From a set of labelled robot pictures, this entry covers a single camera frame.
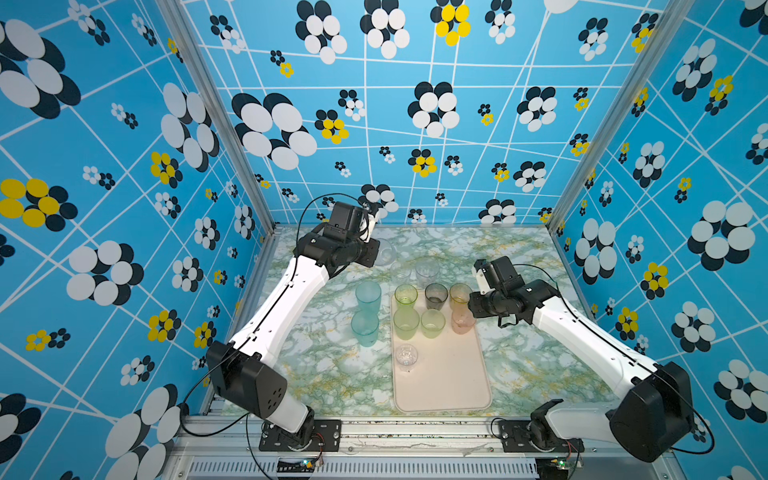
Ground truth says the small clear glass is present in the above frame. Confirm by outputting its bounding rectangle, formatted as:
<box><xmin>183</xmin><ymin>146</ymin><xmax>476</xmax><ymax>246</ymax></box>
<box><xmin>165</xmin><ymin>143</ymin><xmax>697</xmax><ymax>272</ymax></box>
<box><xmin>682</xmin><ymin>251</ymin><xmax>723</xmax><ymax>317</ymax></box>
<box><xmin>394</xmin><ymin>344</ymin><xmax>419</xmax><ymax>372</ymax></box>

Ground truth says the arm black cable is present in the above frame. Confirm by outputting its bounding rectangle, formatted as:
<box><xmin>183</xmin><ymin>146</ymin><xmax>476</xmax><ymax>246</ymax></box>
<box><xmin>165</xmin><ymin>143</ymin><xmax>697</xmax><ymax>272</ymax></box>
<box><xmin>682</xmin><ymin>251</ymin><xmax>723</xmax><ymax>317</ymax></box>
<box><xmin>515</xmin><ymin>263</ymin><xmax>716</xmax><ymax>456</ymax></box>
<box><xmin>296</xmin><ymin>193</ymin><xmax>361</xmax><ymax>241</ymax></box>

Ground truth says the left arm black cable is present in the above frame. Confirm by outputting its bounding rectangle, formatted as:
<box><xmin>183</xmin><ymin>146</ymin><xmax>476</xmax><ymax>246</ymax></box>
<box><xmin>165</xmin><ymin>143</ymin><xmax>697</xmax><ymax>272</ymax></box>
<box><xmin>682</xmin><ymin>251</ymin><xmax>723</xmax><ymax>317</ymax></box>
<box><xmin>296</xmin><ymin>193</ymin><xmax>361</xmax><ymax>241</ymax></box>

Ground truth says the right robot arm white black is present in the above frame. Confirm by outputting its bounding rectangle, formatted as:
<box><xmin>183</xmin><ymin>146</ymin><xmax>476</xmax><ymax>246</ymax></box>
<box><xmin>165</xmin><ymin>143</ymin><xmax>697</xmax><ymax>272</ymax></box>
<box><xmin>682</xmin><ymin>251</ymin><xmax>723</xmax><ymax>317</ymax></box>
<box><xmin>469</xmin><ymin>257</ymin><xmax>694</xmax><ymax>463</ymax></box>

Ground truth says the left aluminium corner post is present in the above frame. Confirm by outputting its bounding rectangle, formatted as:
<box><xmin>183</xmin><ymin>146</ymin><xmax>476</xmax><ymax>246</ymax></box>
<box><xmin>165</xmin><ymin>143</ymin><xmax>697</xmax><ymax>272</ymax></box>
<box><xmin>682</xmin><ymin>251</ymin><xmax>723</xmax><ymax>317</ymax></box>
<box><xmin>156</xmin><ymin>0</ymin><xmax>275</xmax><ymax>238</ymax></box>

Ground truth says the tall teal cup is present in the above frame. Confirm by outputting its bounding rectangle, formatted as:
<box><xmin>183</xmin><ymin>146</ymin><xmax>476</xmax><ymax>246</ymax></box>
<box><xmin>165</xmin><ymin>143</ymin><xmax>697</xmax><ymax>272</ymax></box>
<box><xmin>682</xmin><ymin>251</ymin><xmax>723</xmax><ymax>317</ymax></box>
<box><xmin>351</xmin><ymin>311</ymin><xmax>379</xmax><ymax>347</ymax></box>
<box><xmin>355</xmin><ymin>280</ymin><xmax>382</xmax><ymax>315</ymax></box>

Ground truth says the right aluminium corner post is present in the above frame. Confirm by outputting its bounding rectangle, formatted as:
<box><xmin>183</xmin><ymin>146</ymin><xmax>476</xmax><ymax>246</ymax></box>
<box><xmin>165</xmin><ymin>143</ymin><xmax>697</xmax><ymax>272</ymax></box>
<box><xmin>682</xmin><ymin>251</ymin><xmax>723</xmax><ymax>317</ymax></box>
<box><xmin>547</xmin><ymin>0</ymin><xmax>695</xmax><ymax>237</ymax></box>

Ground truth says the large clear glass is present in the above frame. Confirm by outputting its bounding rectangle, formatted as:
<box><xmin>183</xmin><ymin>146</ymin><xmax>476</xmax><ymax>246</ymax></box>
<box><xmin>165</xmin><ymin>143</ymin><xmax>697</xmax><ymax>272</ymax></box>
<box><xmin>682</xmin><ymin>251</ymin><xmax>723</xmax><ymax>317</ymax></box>
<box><xmin>414</xmin><ymin>258</ymin><xmax>440</xmax><ymax>288</ymax></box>

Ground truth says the green circuit board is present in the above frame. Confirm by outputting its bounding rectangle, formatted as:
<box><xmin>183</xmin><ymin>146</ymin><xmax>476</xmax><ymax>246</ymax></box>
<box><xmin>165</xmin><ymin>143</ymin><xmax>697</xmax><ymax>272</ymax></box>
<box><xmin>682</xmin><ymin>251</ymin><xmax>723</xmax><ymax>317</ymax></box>
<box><xmin>276</xmin><ymin>458</ymin><xmax>323</xmax><ymax>474</ymax></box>
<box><xmin>536</xmin><ymin>458</ymin><xmax>571</xmax><ymax>480</ymax></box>

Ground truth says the pink textured cup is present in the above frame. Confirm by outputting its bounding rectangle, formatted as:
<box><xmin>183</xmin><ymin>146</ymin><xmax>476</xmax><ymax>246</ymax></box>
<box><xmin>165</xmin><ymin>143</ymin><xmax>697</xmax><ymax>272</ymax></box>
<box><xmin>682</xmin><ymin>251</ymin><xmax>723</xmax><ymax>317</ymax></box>
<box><xmin>451</xmin><ymin>309</ymin><xmax>476</xmax><ymax>335</ymax></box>

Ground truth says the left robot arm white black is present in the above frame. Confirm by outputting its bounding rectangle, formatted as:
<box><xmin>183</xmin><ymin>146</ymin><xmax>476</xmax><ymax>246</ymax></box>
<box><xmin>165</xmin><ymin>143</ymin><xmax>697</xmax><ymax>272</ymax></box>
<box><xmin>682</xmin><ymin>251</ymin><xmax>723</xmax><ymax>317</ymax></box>
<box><xmin>206</xmin><ymin>202</ymin><xmax>380</xmax><ymax>448</ymax></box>

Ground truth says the right green circuit board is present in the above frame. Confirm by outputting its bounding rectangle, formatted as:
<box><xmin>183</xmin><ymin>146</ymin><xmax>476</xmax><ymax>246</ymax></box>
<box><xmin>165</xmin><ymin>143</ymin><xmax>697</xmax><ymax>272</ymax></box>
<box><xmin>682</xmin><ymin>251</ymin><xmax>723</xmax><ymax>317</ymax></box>
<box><xmin>536</xmin><ymin>458</ymin><xmax>571</xmax><ymax>480</ymax></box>

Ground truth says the aluminium corner post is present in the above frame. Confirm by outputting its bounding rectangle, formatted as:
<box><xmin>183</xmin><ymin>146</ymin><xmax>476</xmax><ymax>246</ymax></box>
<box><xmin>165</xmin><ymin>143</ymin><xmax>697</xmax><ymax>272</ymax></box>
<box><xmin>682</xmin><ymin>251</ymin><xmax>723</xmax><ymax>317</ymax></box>
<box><xmin>156</xmin><ymin>0</ymin><xmax>275</xmax><ymax>238</ymax></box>
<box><xmin>547</xmin><ymin>0</ymin><xmax>695</xmax><ymax>237</ymax></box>

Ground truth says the grey smoky cup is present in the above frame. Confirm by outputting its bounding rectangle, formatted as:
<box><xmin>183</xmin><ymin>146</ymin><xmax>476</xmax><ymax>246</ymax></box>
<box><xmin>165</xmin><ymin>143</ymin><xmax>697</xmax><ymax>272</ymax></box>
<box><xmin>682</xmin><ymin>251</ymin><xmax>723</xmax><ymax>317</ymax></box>
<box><xmin>424</xmin><ymin>283</ymin><xmax>449</xmax><ymax>310</ymax></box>

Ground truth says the tall teal cup front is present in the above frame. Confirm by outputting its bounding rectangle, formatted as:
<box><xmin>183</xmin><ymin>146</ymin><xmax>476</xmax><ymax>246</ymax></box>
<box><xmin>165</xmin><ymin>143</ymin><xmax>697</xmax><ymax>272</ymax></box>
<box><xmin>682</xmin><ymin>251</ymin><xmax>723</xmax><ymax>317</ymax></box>
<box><xmin>351</xmin><ymin>311</ymin><xmax>379</xmax><ymax>347</ymax></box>

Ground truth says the frosted clear textured cup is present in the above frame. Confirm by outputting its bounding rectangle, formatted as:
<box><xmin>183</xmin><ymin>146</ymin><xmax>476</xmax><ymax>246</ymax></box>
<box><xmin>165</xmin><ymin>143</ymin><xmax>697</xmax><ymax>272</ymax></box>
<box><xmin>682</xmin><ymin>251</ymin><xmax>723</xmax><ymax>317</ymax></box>
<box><xmin>374</xmin><ymin>239</ymin><xmax>397</xmax><ymax>267</ymax></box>

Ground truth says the green transparent cup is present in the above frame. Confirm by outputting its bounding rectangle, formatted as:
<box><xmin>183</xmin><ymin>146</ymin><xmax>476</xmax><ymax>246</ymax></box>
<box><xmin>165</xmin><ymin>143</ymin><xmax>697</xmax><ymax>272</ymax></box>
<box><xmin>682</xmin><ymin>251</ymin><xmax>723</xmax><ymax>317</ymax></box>
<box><xmin>394</xmin><ymin>284</ymin><xmax>419</xmax><ymax>310</ymax></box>

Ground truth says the aluminium front rail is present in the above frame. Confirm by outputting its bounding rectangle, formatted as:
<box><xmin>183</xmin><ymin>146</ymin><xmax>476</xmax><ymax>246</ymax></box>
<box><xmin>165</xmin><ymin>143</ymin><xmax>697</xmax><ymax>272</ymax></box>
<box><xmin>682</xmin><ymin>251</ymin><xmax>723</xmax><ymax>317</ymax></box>
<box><xmin>161</xmin><ymin>416</ymin><xmax>684</xmax><ymax>479</ymax></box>

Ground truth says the light green textured cup front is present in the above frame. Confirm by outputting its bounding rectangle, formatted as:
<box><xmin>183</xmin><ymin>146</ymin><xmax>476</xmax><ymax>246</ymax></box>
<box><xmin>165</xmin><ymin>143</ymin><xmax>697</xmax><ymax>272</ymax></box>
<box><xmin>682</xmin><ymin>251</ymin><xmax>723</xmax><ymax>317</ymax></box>
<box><xmin>420</xmin><ymin>309</ymin><xmax>446</xmax><ymax>339</ymax></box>

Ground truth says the light green textured cup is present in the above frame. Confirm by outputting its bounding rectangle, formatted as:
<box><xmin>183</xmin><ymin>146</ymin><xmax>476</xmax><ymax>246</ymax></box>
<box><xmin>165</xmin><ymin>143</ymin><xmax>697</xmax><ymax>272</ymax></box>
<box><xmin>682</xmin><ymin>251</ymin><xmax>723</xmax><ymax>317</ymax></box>
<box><xmin>393</xmin><ymin>308</ymin><xmax>420</xmax><ymax>341</ymax></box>
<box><xmin>420</xmin><ymin>309</ymin><xmax>446</xmax><ymax>339</ymax></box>

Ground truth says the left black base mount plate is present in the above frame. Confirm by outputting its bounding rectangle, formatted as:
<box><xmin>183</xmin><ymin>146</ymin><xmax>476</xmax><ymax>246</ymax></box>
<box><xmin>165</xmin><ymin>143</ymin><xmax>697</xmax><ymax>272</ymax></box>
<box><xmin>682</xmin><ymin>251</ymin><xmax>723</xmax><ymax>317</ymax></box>
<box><xmin>258</xmin><ymin>419</ymin><xmax>342</xmax><ymax>453</ymax></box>

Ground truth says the pink rectangular tray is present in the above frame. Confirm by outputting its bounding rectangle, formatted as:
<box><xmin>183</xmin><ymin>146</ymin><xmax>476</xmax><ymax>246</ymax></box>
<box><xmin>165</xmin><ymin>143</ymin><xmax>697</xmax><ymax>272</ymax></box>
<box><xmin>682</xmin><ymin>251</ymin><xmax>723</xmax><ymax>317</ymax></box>
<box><xmin>391</xmin><ymin>303</ymin><xmax>492</xmax><ymax>413</ymax></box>

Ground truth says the clear faceted glass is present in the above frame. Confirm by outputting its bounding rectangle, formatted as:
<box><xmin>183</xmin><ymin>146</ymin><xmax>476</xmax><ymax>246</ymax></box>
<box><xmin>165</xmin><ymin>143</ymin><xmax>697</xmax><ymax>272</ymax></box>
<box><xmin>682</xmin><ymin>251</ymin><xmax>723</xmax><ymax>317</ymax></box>
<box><xmin>391</xmin><ymin>265</ymin><xmax>413</xmax><ymax>285</ymax></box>

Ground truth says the left green circuit board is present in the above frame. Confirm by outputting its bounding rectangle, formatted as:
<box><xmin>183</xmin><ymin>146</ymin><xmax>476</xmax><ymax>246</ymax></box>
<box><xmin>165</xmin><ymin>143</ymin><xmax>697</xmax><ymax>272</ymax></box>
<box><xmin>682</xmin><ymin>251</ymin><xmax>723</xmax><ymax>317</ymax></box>
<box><xmin>276</xmin><ymin>458</ymin><xmax>323</xmax><ymax>474</ymax></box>

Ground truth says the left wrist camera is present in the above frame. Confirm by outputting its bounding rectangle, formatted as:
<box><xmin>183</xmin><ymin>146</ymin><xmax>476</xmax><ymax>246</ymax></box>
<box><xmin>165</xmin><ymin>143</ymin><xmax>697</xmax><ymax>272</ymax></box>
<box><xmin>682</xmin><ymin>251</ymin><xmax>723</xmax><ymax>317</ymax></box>
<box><xmin>359</xmin><ymin>207</ymin><xmax>378</xmax><ymax>242</ymax></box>

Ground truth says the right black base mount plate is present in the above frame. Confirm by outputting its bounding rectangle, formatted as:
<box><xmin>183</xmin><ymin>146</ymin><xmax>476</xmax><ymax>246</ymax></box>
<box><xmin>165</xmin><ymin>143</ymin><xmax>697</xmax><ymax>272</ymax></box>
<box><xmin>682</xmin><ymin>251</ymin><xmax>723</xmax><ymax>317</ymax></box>
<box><xmin>490</xmin><ymin>419</ymin><xmax>585</xmax><ymax>455</ymax></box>

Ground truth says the tall teal cup rear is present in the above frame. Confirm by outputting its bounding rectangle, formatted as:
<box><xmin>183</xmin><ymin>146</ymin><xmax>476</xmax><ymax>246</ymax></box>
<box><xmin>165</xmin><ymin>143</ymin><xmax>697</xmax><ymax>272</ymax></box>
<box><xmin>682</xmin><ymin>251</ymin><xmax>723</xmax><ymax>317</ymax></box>
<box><xmin>355</xmin><ymin>280</ymin><xmax>382</xmax><ymax>315</ymax></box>

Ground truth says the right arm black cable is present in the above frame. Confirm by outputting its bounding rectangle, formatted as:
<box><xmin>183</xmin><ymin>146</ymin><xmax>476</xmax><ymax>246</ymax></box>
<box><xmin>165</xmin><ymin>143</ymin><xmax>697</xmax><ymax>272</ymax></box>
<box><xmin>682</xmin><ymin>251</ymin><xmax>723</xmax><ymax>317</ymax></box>
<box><xmin>515</xmin><ymin>263</ymin><xmax>716</xmax><ymax>456</ymax></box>

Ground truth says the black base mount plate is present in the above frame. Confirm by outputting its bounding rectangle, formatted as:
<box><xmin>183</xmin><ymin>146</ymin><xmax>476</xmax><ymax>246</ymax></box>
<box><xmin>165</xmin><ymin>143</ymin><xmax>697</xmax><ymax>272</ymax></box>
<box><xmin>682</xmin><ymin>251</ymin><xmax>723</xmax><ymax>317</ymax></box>
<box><xmin>490</xmin><ymin>419</ymin><xmax>585</xmax><ymax>455</ymax></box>
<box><xmin>258</xmin><ymin>419</ymin><xmax>342</xmax><ymax>453</ymax></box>

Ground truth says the amber yellow cup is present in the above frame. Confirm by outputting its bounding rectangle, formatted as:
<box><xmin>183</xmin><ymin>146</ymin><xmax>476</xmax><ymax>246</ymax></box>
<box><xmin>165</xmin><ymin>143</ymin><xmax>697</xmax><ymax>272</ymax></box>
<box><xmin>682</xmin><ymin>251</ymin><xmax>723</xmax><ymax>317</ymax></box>
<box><xmin>449</xmin><ymin>283</ymin><xmax>472</xmax><ymax>310</ymax></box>

